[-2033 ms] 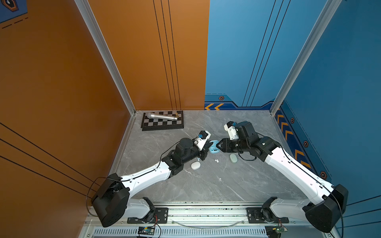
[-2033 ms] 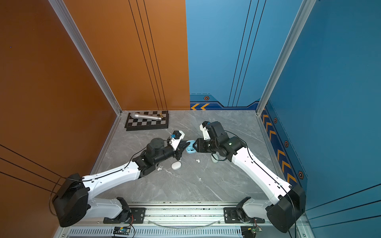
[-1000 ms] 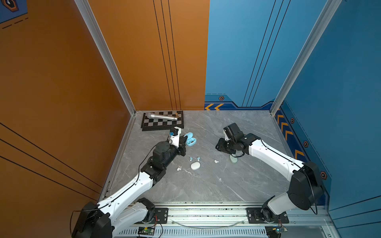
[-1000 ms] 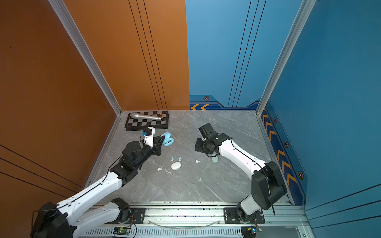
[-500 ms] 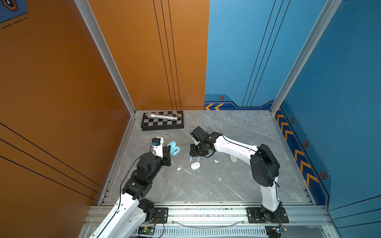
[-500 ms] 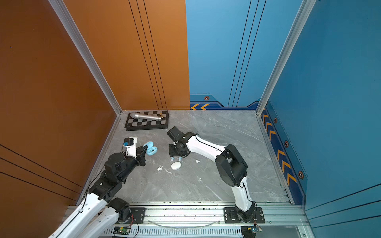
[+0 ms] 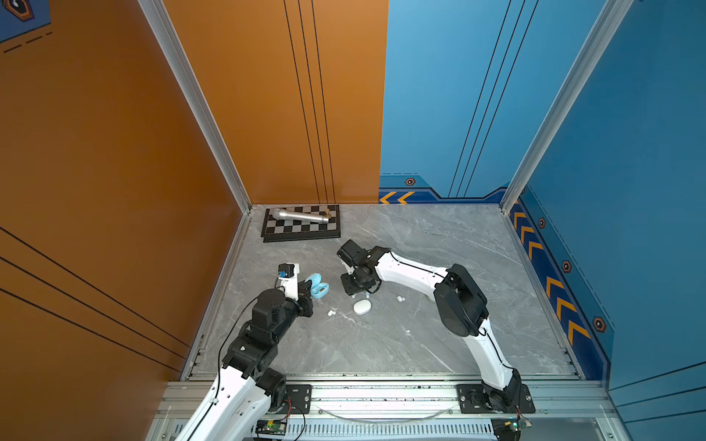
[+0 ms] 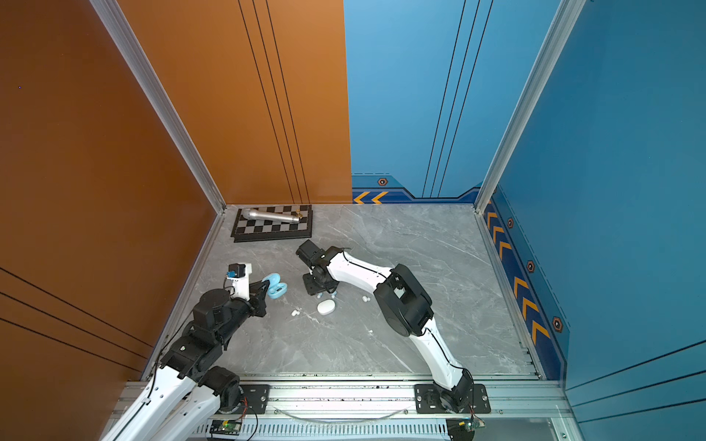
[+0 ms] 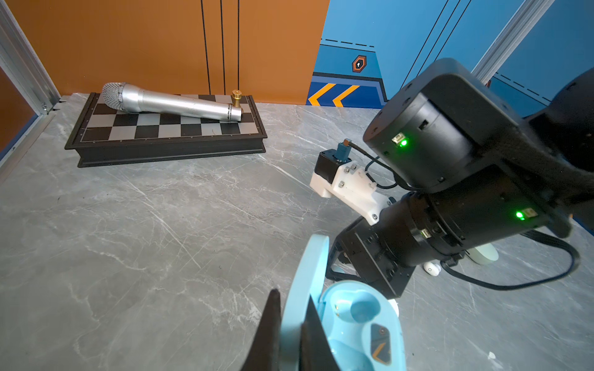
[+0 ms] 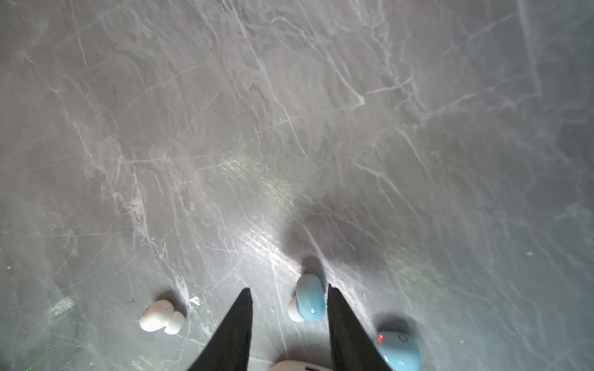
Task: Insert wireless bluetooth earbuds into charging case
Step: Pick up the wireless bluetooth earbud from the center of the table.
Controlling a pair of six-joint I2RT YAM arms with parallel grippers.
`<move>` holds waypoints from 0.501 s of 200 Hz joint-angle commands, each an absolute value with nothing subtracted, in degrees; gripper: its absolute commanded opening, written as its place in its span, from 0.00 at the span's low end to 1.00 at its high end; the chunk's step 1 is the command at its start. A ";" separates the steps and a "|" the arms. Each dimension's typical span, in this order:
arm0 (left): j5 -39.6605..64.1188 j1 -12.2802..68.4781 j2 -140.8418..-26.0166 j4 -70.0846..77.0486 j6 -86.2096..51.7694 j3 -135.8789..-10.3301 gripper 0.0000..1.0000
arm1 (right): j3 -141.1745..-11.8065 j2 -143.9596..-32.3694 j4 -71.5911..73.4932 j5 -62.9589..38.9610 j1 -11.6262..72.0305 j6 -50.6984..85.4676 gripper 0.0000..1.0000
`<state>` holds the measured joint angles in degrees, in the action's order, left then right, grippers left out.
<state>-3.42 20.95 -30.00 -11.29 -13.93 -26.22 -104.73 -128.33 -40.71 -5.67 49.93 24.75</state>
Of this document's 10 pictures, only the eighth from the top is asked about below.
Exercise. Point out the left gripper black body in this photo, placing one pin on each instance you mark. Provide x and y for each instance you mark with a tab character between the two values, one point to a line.
256	309

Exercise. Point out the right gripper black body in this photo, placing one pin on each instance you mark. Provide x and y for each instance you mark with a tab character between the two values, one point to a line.
313	284

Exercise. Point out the blue earbud charging case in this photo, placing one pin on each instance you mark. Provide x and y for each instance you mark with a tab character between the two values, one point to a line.
276	287

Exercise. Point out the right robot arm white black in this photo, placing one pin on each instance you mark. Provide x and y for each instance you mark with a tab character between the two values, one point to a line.
405	305

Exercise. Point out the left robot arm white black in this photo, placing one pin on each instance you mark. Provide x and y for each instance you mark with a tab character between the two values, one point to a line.
188	390

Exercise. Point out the white earbud charging case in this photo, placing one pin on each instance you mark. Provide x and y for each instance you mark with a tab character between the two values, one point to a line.
326	307

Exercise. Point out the black white chessboard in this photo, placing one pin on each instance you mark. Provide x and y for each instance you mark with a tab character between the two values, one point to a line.
245	231

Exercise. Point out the silver microphone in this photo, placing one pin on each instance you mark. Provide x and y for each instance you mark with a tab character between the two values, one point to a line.
255	214

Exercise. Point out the left green circuit board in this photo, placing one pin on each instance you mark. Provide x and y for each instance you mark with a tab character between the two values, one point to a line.
231	428

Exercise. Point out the green circuit board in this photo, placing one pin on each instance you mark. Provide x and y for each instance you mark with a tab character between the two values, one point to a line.
463	429
231	428

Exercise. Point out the right green circuit board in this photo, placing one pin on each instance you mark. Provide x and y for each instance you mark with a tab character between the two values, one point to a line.
463	429

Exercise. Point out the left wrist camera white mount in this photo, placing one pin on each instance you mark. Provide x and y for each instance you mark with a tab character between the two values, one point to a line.
237	281

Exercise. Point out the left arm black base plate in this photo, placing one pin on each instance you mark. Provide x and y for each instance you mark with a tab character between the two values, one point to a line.
245	398

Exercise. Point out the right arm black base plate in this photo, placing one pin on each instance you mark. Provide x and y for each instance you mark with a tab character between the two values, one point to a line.
430	398

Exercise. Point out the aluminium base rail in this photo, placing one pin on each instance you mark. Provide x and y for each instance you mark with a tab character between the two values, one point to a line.
384	408

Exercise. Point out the left aluminium corner post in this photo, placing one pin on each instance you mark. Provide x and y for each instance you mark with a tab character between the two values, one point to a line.
126	41

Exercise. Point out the aluminium corner post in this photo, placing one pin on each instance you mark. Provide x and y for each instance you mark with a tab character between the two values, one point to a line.
552	47
126	41

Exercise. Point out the right aluminium corner post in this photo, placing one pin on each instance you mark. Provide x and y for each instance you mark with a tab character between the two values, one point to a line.
552	47

